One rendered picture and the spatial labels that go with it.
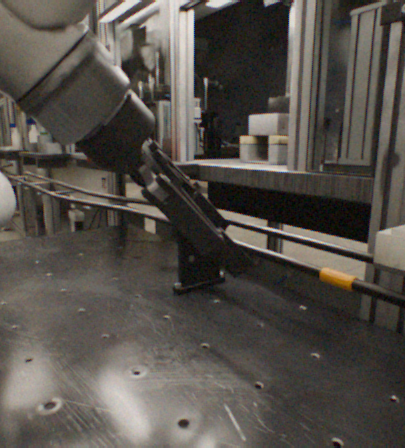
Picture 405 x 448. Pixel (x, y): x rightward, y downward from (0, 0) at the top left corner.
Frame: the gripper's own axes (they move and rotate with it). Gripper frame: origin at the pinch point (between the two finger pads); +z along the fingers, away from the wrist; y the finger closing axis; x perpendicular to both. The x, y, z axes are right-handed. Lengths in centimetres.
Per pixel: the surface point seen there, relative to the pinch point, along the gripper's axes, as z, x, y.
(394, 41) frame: 1.6, -35.0, 12.1
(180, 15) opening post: -10, -21, 67
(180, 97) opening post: 4, -8, 61
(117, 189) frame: 24, 31, 91
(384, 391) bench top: 19.6, -4.0, -17.2
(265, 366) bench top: 14.1, 6.1, -9.3
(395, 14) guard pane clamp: -1.0, -36.9, 13.3
